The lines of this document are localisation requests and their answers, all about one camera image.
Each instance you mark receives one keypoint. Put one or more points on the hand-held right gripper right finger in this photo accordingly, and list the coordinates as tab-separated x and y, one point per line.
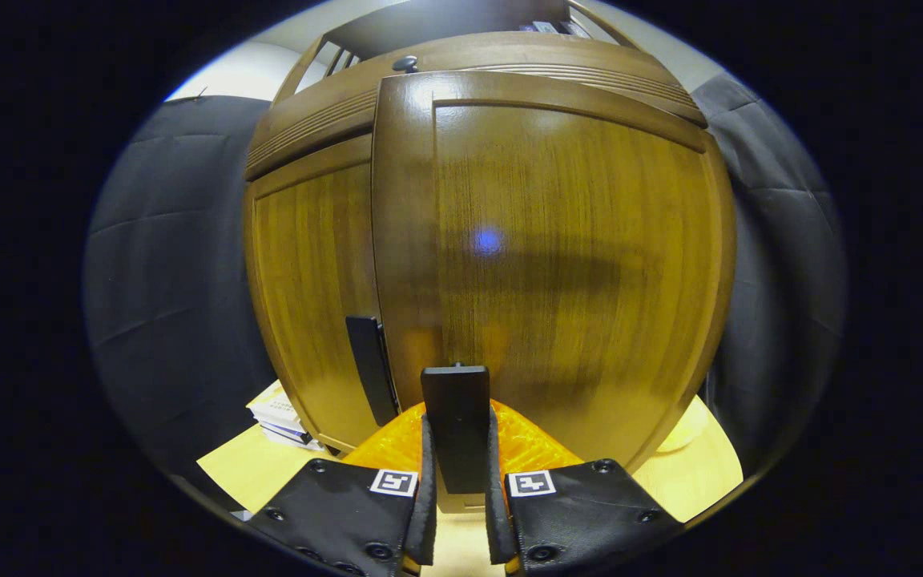
495	513

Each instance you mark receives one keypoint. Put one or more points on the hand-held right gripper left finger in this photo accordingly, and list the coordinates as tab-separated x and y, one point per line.
427	505

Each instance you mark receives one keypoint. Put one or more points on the wooden double-door shoe cabinet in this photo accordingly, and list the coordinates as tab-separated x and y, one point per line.
309	120

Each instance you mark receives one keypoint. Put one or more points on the black drawer knob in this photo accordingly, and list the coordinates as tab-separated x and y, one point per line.
405	63

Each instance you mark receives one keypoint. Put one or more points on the wooden shoe cabinet door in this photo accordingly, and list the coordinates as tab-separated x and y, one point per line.
309	272
558	264

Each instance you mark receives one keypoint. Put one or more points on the black backdrop cloth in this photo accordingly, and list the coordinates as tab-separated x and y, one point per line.
173	280

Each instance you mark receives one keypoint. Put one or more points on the stack of white books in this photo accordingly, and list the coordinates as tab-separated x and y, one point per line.
277	413

